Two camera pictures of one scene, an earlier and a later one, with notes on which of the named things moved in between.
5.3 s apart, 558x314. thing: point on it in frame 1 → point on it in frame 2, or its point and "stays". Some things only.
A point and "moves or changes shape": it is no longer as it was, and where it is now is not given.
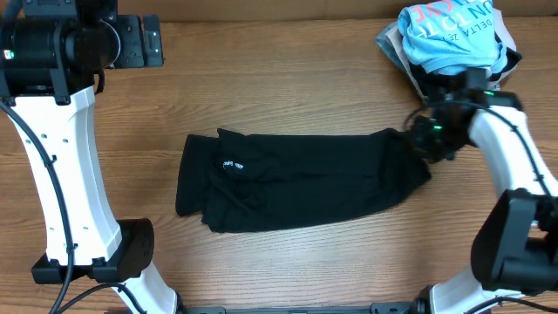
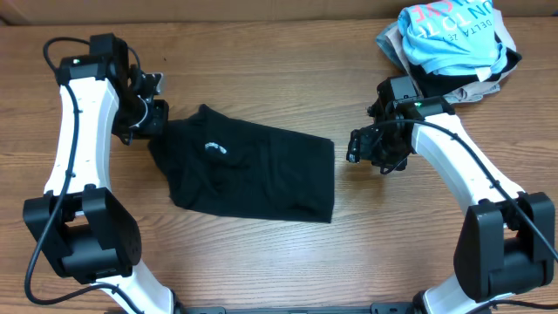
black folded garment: (430, 83) stays
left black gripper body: (152, 40) → (156, 118)
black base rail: (377, 308) stays
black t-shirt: (238, 182) moves or changes shape
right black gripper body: (419, 142) → (364, 146)
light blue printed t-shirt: (452, 37) stays
